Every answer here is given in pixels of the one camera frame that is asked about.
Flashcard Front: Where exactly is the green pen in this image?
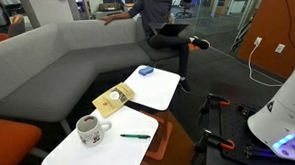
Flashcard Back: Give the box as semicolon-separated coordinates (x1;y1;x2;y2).
120;132;152;141

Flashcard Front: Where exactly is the blue sponge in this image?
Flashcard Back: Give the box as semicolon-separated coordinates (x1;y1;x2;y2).
138;65;155;77

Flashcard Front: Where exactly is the yellow paper pouch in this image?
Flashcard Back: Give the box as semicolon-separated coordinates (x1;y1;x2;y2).
90;81;137;120

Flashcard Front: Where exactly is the black laptop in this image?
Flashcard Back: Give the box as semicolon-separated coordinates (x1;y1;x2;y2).
148;21;191;38

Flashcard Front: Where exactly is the black orange bar clamp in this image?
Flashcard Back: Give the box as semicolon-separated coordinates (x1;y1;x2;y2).
197;92;232;117
194;128;237;155

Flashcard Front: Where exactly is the seated person in dark clothes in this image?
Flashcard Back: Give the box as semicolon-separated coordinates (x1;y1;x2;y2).
97;0;213;97

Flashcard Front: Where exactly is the white printed ceramic mug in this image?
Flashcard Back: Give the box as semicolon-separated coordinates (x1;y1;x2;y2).
75;113;113;149

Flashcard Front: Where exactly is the black office chair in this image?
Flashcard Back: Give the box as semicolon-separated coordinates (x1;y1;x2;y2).
174;0;197;20

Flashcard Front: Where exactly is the gray sofa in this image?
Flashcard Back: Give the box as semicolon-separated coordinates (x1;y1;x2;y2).
0;14;203;127

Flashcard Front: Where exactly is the gray orange lounge chair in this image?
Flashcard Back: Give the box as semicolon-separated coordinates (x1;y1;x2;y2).
0;14;28;47

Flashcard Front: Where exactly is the orange cushioned sofa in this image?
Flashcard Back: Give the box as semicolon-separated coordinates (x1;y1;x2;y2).
0;114;45;165

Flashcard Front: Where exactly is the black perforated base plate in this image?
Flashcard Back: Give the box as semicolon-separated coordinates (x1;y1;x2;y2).
201;79;295;165

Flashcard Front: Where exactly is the white power cable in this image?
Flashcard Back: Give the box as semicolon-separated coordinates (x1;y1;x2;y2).
246;41;284;89

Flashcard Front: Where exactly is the white wall outlet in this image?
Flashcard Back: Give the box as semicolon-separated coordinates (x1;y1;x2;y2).
274;42;286;55
253;35;264;48

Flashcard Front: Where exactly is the black wall cable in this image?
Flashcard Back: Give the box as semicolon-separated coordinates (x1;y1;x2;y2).
279;0;295;59

